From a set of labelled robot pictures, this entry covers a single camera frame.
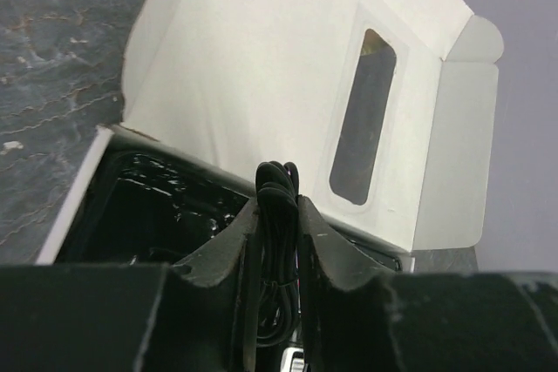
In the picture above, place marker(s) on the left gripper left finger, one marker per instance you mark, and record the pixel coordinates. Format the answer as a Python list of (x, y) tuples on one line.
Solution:
[(200, 315)]

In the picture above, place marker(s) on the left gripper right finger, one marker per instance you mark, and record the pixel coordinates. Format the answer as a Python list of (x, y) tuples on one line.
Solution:
[(360, 316)]

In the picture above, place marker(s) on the grey hair clipper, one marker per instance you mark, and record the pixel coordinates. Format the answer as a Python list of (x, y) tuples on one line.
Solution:
[(293, 360)]

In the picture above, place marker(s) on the black plastic tray insert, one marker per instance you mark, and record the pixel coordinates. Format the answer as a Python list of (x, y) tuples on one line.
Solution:
[(142, 207)]

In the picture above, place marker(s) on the white cardboard box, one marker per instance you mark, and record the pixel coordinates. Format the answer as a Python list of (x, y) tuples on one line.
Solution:
[(385, 106)]

